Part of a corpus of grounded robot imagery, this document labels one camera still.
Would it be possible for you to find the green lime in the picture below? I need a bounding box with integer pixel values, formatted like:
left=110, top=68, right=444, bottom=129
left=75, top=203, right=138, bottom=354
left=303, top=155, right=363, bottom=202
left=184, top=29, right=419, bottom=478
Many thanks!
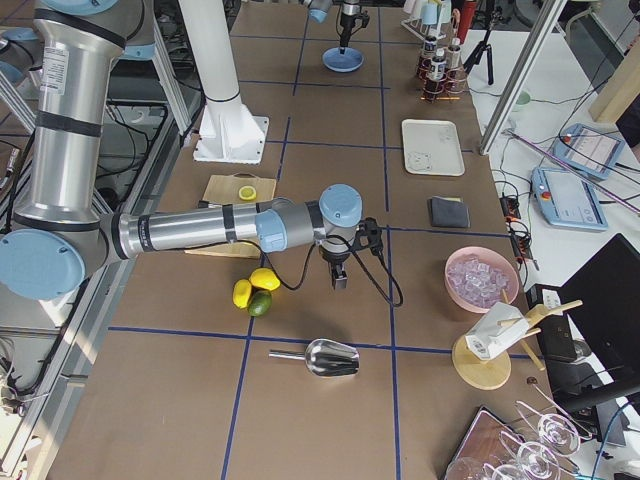
left=247, top=290, right=272, bottom=317

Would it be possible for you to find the black camera tripod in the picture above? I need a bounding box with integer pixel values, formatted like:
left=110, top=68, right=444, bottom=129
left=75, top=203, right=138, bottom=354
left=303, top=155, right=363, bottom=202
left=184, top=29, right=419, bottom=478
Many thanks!
left=463, top=0, right=502, bottom=85

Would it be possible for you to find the blue teach pendant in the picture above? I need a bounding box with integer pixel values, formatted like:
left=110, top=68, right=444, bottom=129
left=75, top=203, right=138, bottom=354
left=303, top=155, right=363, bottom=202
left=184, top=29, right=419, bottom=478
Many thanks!
left=531, top=167, right=608, bottom=231
left=552, top=123, right=623, bottom=180

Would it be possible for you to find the yellow lemon front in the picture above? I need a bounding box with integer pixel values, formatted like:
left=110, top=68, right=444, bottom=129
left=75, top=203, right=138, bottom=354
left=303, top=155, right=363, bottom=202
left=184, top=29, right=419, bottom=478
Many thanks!
left=249, top=267, right=281, bottom=291

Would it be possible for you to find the aluminium frame post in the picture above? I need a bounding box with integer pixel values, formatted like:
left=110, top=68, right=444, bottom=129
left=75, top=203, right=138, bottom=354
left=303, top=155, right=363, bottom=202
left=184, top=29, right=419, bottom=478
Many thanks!
left=479, top=0, right=567, bottom=155

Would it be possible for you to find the dark drink bottle three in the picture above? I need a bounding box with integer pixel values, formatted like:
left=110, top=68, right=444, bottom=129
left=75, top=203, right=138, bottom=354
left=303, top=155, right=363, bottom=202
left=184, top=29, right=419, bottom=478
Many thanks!
left=446, top=44, right=461, bottom=70

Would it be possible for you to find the black laptop monitor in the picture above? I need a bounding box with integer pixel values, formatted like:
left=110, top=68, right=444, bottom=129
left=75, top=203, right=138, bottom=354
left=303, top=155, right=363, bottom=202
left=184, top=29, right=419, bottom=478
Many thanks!
left=547, top=233, right=639, bottom=412

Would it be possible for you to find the near blue teach pendant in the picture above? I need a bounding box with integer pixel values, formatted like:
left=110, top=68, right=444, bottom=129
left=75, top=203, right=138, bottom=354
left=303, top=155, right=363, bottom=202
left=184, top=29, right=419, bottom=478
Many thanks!
left=531, top=167, right=608, bottom=231

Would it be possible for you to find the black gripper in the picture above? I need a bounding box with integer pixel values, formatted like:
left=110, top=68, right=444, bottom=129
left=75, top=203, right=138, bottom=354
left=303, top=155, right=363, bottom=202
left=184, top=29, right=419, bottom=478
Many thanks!
left=339, top=0, right=370, bottom=54
left=320, top=239, right=351, bottom=290

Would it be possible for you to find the wooden cup stand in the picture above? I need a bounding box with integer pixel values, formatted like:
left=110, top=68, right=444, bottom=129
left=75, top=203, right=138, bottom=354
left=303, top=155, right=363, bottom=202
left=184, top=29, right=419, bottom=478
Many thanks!
left=452, top=300, right=583, bottom=390

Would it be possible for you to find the copper wire bottle rack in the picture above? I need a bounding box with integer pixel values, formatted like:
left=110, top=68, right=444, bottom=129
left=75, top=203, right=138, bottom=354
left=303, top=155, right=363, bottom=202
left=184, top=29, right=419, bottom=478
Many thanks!
left=418, top=63, right=468, bottom=102

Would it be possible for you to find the lemon half slice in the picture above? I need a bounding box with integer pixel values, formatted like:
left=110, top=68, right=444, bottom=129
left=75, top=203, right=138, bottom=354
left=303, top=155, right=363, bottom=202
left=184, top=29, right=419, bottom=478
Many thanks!
left=238, top=185, right=257, bottom=201

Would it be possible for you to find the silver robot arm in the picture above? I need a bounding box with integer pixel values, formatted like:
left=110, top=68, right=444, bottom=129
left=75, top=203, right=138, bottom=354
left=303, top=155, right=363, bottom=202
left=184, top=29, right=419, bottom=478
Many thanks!
left=299, top=0, right=370, bottom=54
left=1, top=1, right=362, bottom=300

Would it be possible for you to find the wine glass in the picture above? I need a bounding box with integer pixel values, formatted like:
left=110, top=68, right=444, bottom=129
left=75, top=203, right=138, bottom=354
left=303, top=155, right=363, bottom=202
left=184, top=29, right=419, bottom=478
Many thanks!
left=515, top=400, right=590, bottom=458

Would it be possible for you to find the dark drink bottle one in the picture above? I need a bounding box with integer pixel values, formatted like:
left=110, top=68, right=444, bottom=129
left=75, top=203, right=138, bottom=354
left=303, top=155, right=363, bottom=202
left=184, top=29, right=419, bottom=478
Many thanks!
left=416, top=35, right=438, bottom=80

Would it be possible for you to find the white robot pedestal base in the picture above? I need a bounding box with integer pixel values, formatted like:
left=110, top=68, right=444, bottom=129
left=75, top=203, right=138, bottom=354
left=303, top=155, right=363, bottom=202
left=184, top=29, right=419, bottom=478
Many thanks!
left=179, top=0, right=269, bottom=164

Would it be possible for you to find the pink bowl of ice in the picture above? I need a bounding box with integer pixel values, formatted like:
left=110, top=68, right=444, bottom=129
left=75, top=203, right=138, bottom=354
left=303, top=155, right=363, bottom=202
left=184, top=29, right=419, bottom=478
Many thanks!
left=444, top=246, right=520, bottom=313

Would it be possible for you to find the dark drink bottle two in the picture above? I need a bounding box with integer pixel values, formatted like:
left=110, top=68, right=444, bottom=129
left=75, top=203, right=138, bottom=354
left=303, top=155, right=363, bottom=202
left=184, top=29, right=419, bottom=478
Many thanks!
left=428, top=48, right=446, bottom=82

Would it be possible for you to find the cream bear tray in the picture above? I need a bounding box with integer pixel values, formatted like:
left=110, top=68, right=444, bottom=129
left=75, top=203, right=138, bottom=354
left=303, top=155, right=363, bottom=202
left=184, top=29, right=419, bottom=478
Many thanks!
left=401, top=119, right=465, bottom=177

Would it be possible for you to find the yellow lemon back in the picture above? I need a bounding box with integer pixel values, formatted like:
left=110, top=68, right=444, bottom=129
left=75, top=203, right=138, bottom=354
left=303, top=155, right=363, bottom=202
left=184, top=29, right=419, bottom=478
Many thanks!
left=232, top=279, right=253, bottom=309

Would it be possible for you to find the wooden cutting board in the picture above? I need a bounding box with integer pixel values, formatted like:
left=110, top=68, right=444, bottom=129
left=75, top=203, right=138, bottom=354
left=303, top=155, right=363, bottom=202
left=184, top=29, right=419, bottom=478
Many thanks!
left=186, top=174, right=277, bottom=259

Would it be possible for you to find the grey folded cloth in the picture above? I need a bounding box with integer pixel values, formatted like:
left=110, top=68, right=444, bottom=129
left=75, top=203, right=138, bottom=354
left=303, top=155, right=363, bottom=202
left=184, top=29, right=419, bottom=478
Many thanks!
left=428, top=196, right=470, bottom=228

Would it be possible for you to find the metal ice scoop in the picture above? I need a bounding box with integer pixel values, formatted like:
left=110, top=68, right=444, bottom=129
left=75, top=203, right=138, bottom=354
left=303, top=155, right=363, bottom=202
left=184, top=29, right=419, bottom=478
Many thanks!
left=269, top=338, right=360, bottom=377

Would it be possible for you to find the yellow lemon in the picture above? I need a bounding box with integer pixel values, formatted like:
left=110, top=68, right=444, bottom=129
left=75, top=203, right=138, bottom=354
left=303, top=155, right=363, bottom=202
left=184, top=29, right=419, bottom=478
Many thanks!
left=249, top=267, right=281, bottom=291
left=232, top=279, right=253, bottom=309

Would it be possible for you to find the white carton on stand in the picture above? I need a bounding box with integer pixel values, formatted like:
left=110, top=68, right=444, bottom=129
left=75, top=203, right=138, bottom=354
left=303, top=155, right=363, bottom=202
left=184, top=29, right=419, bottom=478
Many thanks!
left=465, top=302, right=529, bottom=361

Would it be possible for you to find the far blue teach pendant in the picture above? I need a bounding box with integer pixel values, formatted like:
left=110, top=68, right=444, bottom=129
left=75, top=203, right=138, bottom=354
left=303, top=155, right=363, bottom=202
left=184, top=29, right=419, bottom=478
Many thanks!
left=552, top=123, right=623, bottom=180

